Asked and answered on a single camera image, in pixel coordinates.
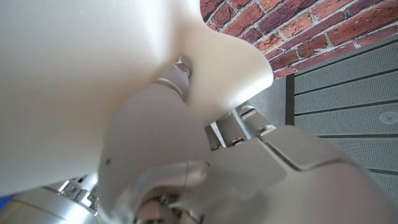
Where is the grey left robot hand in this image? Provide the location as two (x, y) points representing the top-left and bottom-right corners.
(98, 55), (398, 224)

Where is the red brick printed backdrop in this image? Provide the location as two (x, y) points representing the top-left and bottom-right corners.
(200, 0), (398, 80)

